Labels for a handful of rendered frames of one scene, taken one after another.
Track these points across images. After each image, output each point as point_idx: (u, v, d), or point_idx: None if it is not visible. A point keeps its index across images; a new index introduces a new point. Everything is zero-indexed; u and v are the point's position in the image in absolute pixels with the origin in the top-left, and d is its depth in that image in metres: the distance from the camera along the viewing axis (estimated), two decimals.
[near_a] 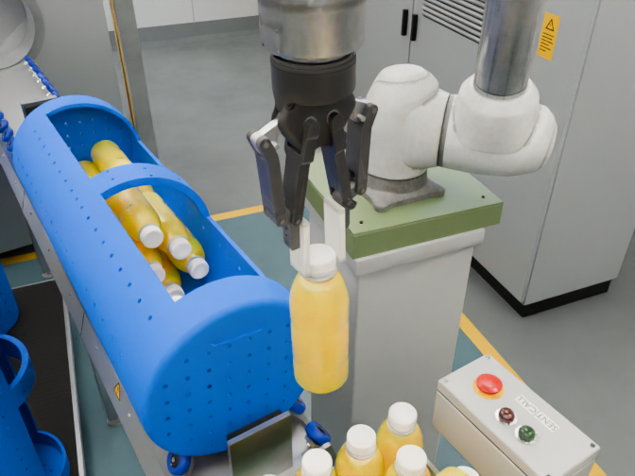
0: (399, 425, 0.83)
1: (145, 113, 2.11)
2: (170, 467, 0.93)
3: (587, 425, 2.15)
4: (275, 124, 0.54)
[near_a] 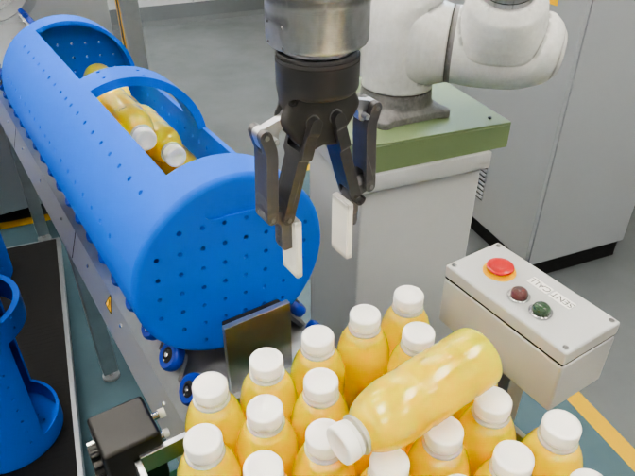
0: (404, 305, 0.78)
1: (142, 60, 2.06)
2: (163, 363, 0.88)
3: (593, 381, 2.10)
4: (278, 119, 0.54)
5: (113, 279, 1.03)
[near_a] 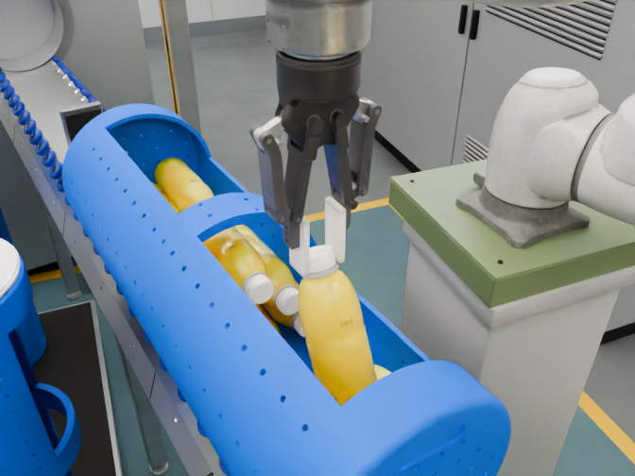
0: None
1: (194, 121, 1.87)
2: None
3: None
4: (279, 120, 0.54)
5: (224, 466, 0.84)
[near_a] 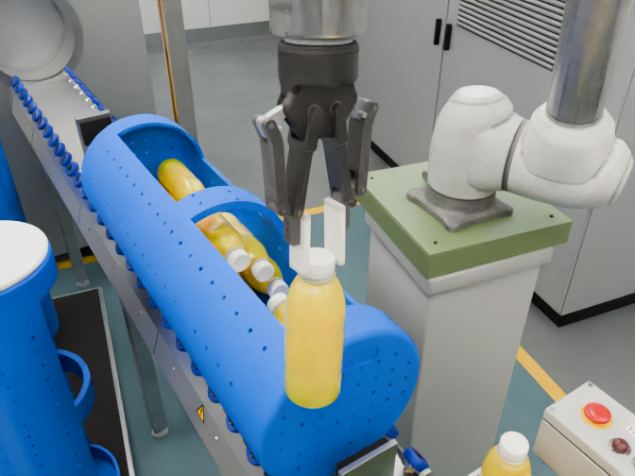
0: (512, 455, 0.84)
1: (191, 126, 2.12)
2: None
3: None
4: (281, 108, 0.56)
5: (211, 396, 1.09)
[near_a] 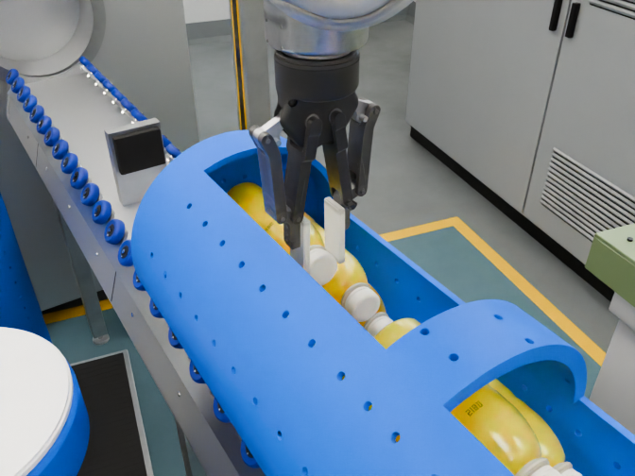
0: None
1: None
2: None
3: None
4: (278, 120, 0.55)
5: None
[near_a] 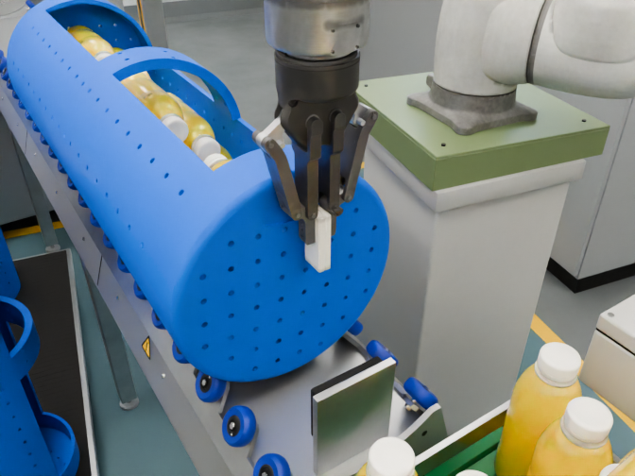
0: (558, 371, 0.59)
1: None
2: (231, 438, 0.68)
3: None
4: (352, 100, 0.59)
5: None
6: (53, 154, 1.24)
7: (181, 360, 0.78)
